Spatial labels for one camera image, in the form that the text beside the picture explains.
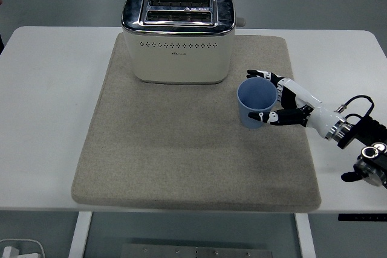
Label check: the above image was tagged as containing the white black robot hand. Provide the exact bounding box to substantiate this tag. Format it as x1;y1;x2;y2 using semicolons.
246;69;345;138

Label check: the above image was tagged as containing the blue plastic cup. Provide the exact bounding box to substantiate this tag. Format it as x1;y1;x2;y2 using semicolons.
236;77;278;130

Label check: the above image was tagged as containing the white chrome two-slot toaster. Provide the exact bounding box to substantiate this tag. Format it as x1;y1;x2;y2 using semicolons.
120;0;247;85

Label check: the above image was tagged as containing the black table control panel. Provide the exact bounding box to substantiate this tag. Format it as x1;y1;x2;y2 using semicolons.
337;213;387;222

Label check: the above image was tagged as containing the beige felt mat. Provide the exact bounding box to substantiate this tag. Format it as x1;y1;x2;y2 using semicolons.
70;33;322;213

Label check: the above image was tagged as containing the white table leg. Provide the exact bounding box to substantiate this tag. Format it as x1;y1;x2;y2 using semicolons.
294;213;317;258
67;211;93;258

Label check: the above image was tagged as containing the white plug adapter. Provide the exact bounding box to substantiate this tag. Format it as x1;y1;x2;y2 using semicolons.
1;247;21;258

